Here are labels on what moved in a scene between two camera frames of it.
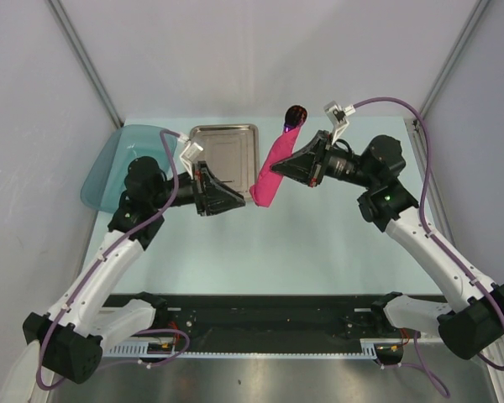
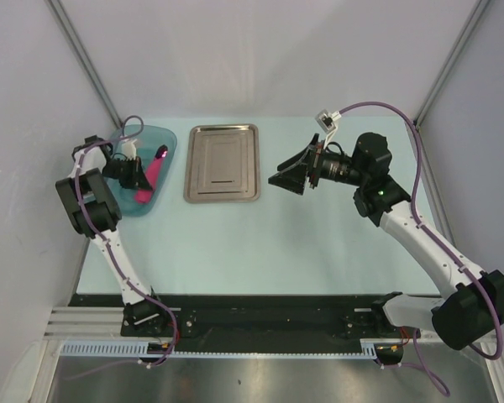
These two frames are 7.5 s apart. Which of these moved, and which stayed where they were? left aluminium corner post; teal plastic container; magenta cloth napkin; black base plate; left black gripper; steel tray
Moved: left black gripper; magenta cloth napkin
Stayed: black base plate; teal plastic container; steel tray; left aluminium corner post
